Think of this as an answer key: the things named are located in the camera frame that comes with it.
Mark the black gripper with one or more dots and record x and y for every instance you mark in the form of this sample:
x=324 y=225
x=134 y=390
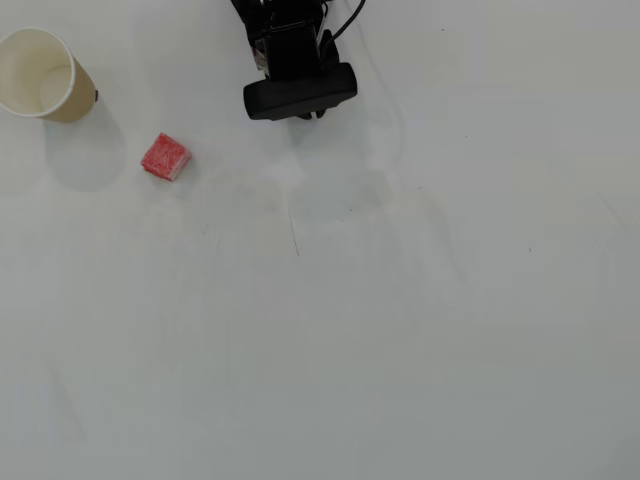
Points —
x=306 y=116

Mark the red sugar-coated cube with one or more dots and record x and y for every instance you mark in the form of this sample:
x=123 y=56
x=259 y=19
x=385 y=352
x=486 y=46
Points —
x=165 y=156

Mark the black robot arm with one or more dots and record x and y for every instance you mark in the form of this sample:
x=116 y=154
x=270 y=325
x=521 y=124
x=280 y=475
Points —
x=250 y=12

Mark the beige paper cup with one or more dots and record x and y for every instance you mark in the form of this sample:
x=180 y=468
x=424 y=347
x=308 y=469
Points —
x=30 y=65

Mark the black wrist webcam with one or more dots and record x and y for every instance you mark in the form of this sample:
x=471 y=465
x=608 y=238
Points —
x=300 y=95

